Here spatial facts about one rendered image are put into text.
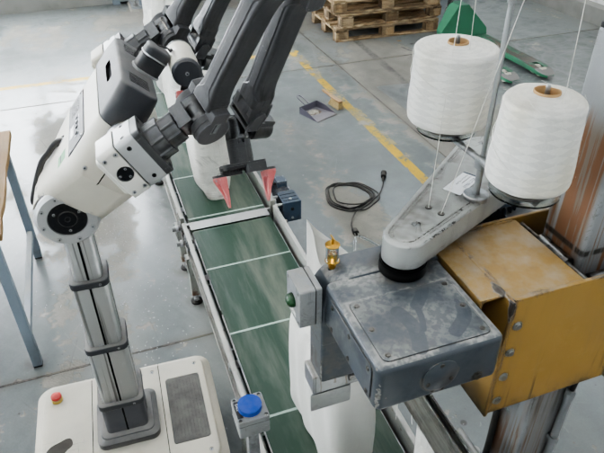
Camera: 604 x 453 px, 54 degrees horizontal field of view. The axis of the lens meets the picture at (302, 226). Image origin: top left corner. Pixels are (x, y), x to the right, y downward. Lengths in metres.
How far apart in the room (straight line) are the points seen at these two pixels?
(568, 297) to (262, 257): 1.75
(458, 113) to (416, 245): 0.27
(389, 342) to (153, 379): 1.55
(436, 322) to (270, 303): 1.50
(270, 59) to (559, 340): 0.80
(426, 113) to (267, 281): 1.55
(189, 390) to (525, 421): 1.26
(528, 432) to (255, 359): 1.04
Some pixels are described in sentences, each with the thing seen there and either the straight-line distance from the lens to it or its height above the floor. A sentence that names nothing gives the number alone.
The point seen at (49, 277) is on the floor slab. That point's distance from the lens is 3.49.
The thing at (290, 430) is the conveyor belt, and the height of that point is 0.38.
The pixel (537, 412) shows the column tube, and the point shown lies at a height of 0.86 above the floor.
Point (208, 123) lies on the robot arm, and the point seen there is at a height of 1.52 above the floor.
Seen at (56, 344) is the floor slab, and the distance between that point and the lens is 3.08.
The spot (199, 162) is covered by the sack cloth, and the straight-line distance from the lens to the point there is 3.07.
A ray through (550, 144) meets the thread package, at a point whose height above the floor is 1.63.
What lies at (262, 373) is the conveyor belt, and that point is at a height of 0.38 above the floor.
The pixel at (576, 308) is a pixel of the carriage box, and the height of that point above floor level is 1.27.
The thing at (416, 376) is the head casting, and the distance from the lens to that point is 1.02.
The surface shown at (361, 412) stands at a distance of 1.74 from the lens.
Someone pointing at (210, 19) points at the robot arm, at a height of 1.55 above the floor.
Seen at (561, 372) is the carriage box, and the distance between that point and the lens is 1.40.
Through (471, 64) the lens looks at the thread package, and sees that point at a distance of 1.16.
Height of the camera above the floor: 2.06
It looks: 35 degrees down
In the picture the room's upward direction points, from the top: 1 degrees counter-clockwise
